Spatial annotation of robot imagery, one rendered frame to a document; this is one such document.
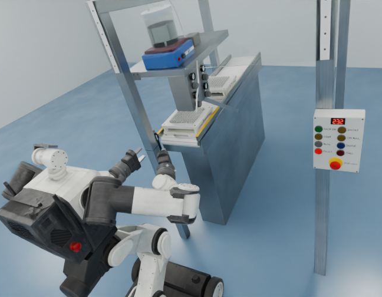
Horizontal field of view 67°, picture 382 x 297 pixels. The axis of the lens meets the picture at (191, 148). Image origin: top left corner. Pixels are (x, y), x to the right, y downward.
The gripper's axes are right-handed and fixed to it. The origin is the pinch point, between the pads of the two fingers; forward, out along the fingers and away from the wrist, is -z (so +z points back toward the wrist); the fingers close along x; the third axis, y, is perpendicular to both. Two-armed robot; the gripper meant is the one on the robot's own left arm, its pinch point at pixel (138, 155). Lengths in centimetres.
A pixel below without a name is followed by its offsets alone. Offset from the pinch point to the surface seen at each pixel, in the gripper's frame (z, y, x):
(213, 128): -48, 15, 12
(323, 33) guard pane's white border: -30, 83, -48
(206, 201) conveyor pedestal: -39, 1, 73
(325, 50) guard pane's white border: -30, 83, -42
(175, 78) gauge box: -27.2, 14.8, -31.3
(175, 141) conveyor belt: -27.1, 1.1, 9.6
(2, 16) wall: -173, -468, -64
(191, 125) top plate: -34.0, 11.1, 1.1
